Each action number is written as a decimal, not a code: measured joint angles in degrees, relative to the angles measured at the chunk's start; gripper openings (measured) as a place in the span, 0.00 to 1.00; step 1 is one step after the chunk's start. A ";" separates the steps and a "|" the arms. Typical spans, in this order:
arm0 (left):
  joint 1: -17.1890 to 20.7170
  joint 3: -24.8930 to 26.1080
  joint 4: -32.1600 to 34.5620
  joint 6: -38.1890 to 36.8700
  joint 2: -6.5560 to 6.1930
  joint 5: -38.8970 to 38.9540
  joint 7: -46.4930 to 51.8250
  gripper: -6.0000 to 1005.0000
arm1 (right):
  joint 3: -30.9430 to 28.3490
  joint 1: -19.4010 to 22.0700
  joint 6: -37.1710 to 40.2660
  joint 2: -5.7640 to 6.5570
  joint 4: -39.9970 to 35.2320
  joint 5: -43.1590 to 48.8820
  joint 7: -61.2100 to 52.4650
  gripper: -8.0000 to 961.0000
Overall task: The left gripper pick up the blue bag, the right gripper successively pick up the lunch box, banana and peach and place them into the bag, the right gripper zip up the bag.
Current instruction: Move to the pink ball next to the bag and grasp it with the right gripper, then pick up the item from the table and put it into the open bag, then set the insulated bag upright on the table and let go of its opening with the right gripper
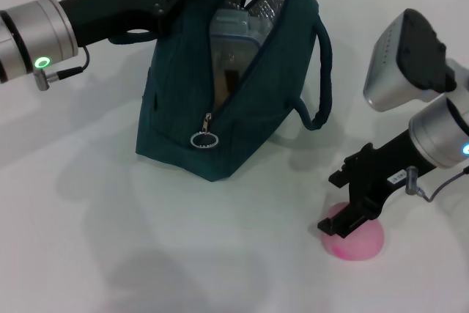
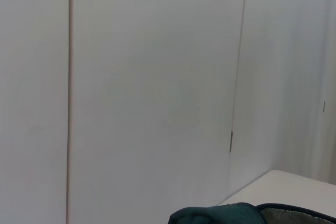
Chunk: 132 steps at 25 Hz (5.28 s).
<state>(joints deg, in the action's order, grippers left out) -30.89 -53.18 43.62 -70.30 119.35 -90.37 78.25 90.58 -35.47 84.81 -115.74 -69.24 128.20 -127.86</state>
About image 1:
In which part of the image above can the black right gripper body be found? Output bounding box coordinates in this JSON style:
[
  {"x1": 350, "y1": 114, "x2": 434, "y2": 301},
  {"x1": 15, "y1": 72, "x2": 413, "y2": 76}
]
[{"x1": 344, "y1": 128, "x2": 437, "y2": 219}]

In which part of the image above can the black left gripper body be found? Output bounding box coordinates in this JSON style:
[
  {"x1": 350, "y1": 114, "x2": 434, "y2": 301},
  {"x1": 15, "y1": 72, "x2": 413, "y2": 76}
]
[{"x1": 58, "y1": 0, "x2": 173, "y2": 47}]

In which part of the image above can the pink peach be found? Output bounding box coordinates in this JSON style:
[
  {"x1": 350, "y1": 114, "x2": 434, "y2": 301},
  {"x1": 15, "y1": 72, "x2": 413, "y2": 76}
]
[{"x1": 320, "y1": 202, "x2": 385, "y2": 262}]

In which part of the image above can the clear lunch box blue lid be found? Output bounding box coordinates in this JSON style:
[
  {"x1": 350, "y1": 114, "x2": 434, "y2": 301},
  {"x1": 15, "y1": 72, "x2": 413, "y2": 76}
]
[{"x1": 209, "y1": 7, "x2": 275, "y2": 108}]

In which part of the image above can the dark teal zipper bag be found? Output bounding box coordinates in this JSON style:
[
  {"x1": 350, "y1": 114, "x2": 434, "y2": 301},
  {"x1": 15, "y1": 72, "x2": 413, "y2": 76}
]
[{"x1": 109, "y1": 0, "x2": 335, "y2": 183}]

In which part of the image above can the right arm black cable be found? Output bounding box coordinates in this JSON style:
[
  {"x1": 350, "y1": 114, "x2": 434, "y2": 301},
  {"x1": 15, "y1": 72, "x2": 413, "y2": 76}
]
[{"x1": 405, "y1": 166, "x2": 469, "y2": 204}]

